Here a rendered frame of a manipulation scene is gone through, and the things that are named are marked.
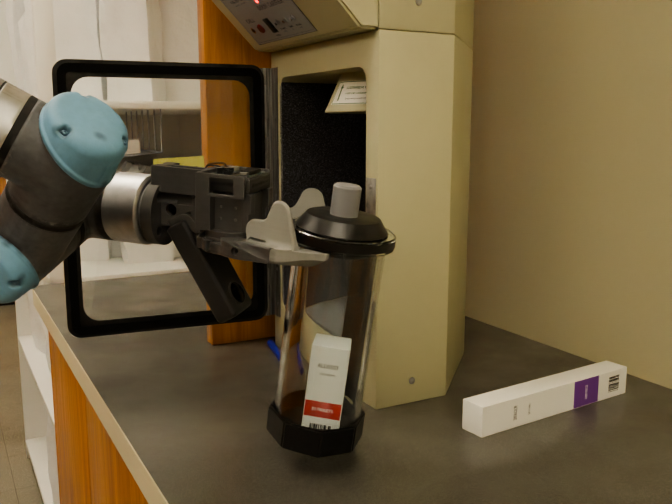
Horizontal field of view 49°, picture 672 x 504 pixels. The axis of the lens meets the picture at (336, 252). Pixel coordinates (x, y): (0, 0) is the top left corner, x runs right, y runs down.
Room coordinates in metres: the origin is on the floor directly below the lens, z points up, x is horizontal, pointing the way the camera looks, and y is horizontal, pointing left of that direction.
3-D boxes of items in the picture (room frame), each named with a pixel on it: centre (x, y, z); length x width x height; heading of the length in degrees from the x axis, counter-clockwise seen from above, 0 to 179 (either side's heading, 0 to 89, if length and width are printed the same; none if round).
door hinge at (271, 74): (1.17, 0.10, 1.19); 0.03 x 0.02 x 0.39; 28
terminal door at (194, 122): (1.11, 0.25, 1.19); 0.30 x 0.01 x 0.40; 112
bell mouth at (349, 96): (1.08, -0.07, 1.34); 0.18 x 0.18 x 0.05
